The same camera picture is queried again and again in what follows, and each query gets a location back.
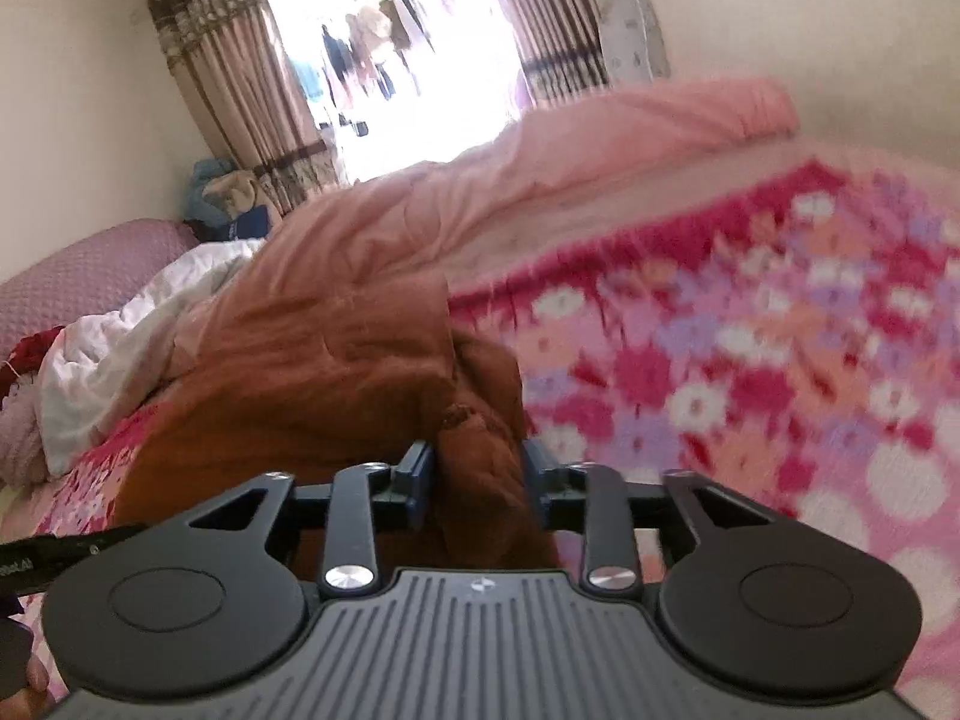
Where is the row of hanging clothes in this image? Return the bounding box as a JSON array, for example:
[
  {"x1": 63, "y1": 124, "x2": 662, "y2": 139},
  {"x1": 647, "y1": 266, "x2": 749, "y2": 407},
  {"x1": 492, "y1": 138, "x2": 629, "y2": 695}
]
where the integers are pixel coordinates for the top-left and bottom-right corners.
[{"x1": 287, "y1": 0, "x2": 440, "y2": 137}]

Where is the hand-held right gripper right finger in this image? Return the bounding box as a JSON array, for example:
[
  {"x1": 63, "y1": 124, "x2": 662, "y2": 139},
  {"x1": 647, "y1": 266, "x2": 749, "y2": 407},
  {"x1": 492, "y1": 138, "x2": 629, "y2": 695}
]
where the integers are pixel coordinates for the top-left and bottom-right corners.
[{"x1": 521, "y1": 439, "x2": 782, "y2": 599}]

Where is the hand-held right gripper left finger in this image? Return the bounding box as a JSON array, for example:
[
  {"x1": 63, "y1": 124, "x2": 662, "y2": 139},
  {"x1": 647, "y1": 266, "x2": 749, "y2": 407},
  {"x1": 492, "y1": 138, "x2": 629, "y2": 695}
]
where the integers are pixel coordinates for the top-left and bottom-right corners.
[{"x1": 187, "y1": 440, "x2": 437, "y2": 599}]

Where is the person's left hand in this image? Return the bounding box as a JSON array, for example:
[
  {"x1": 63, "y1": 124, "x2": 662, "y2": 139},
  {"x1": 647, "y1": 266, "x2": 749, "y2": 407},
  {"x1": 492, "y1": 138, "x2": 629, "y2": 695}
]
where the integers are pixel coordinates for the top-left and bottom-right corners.
[{"x1": 22, "y1": 651, "x2": 61, "y2": 720}]

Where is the lilac fleece cloth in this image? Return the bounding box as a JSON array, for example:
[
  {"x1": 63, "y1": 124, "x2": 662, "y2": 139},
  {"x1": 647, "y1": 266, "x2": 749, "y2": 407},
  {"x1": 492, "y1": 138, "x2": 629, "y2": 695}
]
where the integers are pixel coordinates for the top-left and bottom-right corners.
[{"x1": 0, "y1": 381, "x2": 55, "y2": 490}]

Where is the white quilt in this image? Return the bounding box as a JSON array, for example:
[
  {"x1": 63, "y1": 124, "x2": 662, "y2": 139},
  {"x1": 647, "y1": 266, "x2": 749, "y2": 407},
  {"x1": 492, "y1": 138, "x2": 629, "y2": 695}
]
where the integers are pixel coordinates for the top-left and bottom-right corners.
[{"x1": 37, "y1": 238, "x2": 265, "y2": 478}]

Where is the brown striped curtain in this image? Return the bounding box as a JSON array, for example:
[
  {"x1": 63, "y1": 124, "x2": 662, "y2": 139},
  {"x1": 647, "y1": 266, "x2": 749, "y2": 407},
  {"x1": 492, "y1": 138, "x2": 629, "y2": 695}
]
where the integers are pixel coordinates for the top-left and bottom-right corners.
[
  {"x1": 475, "y1": 0, "x2": 610, "y2": 112},
  {"x1": 147, "y1": 0, "x2": 340, "y2": 220}
]

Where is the pink quilt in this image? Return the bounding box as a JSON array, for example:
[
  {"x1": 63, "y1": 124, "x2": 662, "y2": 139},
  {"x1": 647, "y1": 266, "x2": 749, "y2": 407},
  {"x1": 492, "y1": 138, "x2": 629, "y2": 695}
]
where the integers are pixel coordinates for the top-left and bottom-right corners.
[{"x1": 171, "y1": 77, "x2": 802, "y2": 362}]

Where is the pile of clothes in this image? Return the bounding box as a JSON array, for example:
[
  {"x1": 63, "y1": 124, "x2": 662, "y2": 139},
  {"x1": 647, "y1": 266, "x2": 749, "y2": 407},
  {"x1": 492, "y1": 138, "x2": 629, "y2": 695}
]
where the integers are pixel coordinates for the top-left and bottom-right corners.
[{"x1": 181, "y1": 157, "x2": 284, "y2": 245}]

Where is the pink floral dotted blanket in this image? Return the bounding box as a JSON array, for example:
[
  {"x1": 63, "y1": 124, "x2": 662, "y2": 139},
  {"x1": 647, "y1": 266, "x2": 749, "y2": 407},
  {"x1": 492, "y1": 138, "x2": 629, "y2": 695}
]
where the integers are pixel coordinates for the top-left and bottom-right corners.
[{"x1": 0, "y1": 156, "x2": 960, "y2": 720}]

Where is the purple pillow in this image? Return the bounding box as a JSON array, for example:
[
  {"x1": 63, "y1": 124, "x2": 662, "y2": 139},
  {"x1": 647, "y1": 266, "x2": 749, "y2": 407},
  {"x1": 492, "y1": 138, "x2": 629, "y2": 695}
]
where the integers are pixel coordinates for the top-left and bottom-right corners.
[{"x1": 0, "y1": 218, "x2": 201, "y2": 352}]

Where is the red cloth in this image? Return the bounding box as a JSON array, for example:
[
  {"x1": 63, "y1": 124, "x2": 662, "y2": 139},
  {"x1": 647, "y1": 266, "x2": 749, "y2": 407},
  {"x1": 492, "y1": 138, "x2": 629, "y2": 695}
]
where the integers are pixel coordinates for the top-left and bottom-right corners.
[{"x1": 0, "y1": 325, "x2": 70, "y2": 400}]

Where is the brown jacket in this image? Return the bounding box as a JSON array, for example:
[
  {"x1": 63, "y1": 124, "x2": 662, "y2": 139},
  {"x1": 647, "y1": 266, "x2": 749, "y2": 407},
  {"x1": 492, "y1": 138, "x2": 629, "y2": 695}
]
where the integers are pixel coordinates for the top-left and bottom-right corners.
[{"x1": 112, "y1": 272, "x2": 565, "y2": 572}]

